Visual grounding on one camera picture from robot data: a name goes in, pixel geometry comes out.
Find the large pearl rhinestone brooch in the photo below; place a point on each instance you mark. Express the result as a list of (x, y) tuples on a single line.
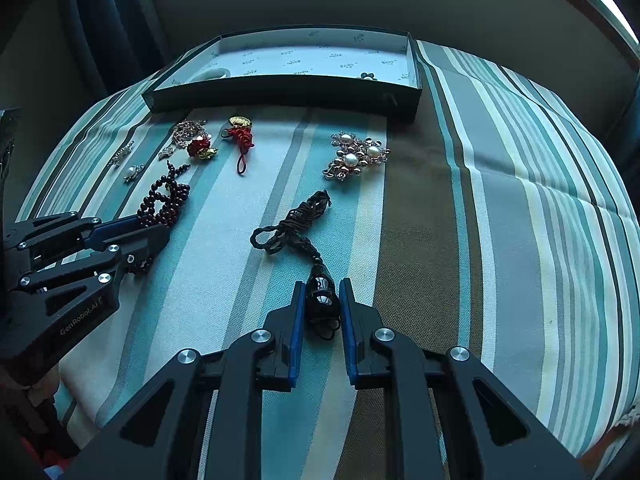
[(350, 160)]

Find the dark curtain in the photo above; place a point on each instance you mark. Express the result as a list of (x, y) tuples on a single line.
[(115, 15)]

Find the rhinestone bar brooch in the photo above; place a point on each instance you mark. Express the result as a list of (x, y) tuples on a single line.
[(121, 152)]

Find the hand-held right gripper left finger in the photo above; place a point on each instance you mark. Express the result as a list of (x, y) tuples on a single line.
[(297, 332)]

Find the red rose gold brooch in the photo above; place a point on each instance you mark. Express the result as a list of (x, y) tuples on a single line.
[(198, 146)]

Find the striped cloth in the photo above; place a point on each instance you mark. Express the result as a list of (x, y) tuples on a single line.
[(500, 210)]

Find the small single pearl brooch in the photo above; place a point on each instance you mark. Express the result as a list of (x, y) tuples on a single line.
[(131, 172)]

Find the white shallow cardboard box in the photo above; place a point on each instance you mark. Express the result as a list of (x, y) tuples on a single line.
[(280, 94)]

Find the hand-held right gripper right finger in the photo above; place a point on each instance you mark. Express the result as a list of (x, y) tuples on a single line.
[(349, 332)]

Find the white bangle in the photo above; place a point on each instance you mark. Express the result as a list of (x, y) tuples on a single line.
[(220, 72)]

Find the red knot charm with coin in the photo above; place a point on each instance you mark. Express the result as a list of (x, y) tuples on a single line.
[(241, 136)]

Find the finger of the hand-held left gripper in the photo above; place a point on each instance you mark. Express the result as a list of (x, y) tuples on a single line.
[(117, 228), (145, 242)]

